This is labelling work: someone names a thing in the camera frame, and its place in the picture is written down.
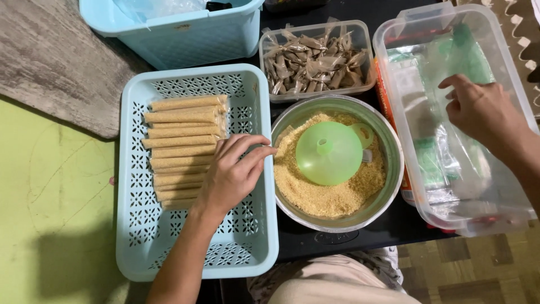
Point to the large clear plastic bin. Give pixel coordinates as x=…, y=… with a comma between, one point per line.
x=498, y=198

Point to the person's beige shorts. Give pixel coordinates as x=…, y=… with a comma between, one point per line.
x=333, y=281

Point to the metal bowl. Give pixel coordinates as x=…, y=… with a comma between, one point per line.
x=388, y=169

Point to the person's left hand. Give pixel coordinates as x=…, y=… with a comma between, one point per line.
x=230, y=177

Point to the light blue perforated tray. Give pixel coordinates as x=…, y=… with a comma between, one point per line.
x=143, y=219

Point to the clear bin lid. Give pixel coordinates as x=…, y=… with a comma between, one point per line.
x=422, y=12

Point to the light blue plastic basket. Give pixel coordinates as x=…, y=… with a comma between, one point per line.
x=185, y=38

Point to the clear rectangular food container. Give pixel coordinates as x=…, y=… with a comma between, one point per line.
x=367, y=55

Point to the golden brown crumbs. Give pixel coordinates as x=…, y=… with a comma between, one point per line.
x=312, y=194

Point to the row of filled crumb tubes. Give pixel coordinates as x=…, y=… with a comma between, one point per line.
x=181, y=147

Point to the pile of brown wrapped candies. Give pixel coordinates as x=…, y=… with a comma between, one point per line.
x=312, y=65

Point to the person's right hand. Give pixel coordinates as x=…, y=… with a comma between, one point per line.
x=479, y=112

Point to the green plastic funnel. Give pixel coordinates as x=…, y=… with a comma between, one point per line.
x=327, y=156

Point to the orange packet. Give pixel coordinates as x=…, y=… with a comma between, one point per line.
x=386, y=105

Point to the clear plastic bags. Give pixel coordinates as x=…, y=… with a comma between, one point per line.
x=443, y=156

